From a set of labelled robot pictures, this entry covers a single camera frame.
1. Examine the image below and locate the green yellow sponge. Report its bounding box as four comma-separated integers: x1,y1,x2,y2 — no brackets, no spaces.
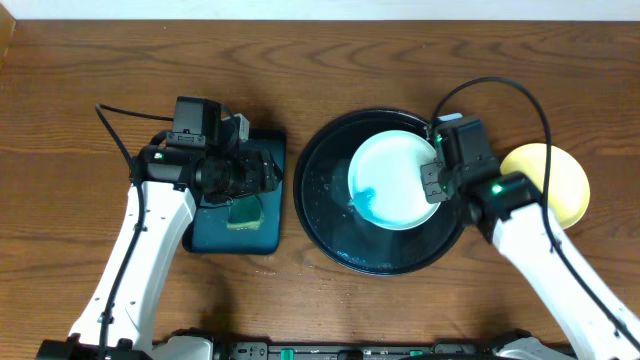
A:
227,195,264,230

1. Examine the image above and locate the light blue plate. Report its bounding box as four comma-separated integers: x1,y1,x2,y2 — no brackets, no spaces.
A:
347,130,439,231

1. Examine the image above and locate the yellow plate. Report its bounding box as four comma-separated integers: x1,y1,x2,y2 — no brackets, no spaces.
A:
500,143,591,229

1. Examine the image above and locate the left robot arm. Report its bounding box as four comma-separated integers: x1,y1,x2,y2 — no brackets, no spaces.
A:
37,140,286,359

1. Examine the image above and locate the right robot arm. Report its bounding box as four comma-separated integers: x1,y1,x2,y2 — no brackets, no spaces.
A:
420,161,639,359

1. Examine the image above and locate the black rectangular water tray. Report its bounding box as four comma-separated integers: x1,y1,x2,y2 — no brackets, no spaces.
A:
182,129,286,255

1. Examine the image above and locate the round black tray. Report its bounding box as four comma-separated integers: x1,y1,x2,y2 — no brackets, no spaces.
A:
293,108,464,276

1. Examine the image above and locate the right black cable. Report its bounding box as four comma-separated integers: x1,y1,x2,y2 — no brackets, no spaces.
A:
429,75,640,341

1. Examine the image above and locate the black cable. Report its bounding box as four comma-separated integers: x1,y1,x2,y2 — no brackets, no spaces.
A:
94,103,176,360
429,75,640,341

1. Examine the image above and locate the left black cable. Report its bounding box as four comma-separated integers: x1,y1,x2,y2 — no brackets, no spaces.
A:
94,103,176,360

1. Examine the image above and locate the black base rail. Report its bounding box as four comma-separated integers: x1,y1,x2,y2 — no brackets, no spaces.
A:
153,328,577,360

